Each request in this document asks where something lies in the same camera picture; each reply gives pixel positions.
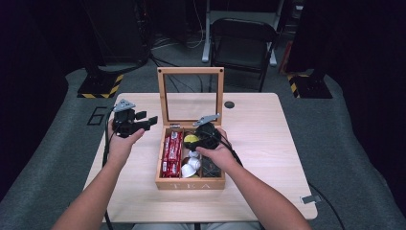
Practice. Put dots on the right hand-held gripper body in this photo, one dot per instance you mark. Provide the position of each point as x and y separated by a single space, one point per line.
207 135

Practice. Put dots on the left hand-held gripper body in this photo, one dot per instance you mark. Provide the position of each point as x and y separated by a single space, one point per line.
124 124

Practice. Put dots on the yellow round capsule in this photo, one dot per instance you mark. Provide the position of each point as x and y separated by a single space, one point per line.
191 138

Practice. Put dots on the wooden box with glass lid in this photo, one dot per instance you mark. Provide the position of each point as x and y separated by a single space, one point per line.
190 184

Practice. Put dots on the person's left hand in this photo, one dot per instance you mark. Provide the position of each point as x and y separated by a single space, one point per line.
119 150

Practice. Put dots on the person's right hand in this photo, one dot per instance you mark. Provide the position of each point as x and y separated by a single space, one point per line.
221 158

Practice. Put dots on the white capsule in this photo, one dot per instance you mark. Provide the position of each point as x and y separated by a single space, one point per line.
193 154
187 172
195 163

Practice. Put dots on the red packet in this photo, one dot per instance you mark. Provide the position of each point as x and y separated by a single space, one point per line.
175 150
166 159

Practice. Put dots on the dark packets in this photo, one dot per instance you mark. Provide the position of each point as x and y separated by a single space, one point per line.
211 169

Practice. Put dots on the black table grommet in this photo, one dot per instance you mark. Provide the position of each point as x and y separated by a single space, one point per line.
229 104

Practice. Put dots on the black stand base striped edge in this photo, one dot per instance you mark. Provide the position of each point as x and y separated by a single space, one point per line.
311 87
100 86

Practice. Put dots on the person's light trousers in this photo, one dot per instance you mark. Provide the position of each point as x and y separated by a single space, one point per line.
166 226

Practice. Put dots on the black equipment cabinet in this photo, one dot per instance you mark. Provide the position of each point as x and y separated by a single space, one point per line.
118 32

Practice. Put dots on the black folding chair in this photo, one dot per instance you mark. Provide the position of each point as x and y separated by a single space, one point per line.
241 48

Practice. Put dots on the red object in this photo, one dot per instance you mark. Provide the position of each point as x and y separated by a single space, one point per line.
285 60

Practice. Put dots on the grey tape piece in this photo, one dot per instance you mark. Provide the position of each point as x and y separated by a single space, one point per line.
311 199

